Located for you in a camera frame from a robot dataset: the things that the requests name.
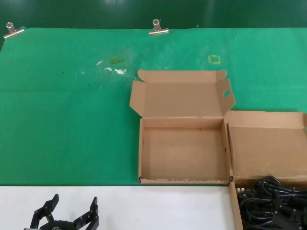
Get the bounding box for green cloth table mat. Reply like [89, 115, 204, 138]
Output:
[0, 27, 307, 187]

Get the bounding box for pile of black power cables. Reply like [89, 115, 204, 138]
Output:
[236, 175, 307, 230]

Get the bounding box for open cardboard box with slot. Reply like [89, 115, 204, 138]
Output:
[129, 69, 237, 184]

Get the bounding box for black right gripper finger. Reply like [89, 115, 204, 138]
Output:
[288, 207, 306, 230]
[272, 204, 288, 228]

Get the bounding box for silver binder clip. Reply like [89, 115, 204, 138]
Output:
[148, 19, 170, 36]
[3, 22, 25, 40]

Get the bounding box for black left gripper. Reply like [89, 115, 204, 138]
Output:
[30, 194, 99, 230]

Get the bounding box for open cardboard box torn edge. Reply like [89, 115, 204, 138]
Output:
[225, 110, 307, 230]

